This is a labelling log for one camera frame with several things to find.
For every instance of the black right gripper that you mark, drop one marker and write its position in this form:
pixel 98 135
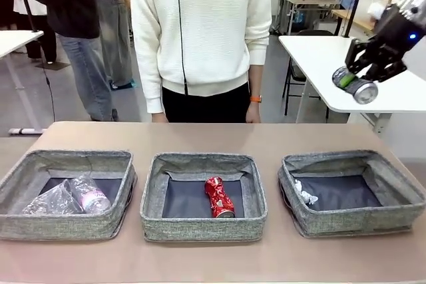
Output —
pixel 396 34

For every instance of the crushed dark can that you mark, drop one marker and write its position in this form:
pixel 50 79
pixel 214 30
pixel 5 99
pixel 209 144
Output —
pixel 364 92

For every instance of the white tissue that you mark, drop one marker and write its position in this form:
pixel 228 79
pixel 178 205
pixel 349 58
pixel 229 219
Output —
pixel 304 194

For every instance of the crushed red can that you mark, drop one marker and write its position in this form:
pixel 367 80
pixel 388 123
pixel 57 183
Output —
pixel 218 197

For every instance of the clear bottle with pink label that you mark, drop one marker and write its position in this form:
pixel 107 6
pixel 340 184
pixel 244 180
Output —
pixel 93 197

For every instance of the clear plastic cup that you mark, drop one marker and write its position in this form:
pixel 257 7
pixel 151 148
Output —
pixel 50 201

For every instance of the person's right forearm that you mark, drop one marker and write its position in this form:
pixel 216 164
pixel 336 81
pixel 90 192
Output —
pixel 149 81

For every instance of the person's left forearm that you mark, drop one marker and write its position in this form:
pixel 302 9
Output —
pixel 258 51

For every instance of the person's left hand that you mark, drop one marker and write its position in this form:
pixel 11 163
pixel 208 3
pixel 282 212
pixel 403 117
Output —
pixel 253 112

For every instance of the person's right hand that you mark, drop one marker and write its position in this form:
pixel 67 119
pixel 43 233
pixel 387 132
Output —
pixel 159 117

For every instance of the wooden top desk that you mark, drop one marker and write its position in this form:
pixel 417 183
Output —
pixel 352 18

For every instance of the large white table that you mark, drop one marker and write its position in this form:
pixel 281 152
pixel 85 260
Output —
pixel 319 64

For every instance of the orange wrist watch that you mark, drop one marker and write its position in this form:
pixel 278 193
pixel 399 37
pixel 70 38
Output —
pixel 256 98

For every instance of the person in white sweater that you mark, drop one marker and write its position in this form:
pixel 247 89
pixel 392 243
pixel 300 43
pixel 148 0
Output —
pixel 213 31

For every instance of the grey fabric basket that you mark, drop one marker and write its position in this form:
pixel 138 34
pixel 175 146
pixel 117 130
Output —
pixel 66 227
pixel 349 224
pixel 199 227

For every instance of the person in grey trousers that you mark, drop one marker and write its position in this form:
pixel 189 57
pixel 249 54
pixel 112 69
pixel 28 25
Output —
pixel 116 38

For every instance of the black tripod base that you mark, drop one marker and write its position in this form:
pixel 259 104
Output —
pixel 53 65

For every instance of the person in white coat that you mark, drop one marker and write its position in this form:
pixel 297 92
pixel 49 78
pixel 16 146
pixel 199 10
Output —
pixel 46 41

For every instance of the thin black stand pole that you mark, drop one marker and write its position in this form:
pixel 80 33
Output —
pixel 30 14

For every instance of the white table with leg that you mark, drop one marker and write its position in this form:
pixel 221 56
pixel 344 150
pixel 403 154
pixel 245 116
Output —
pixel 10 41

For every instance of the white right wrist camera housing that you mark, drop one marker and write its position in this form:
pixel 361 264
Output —
pixel 376 11

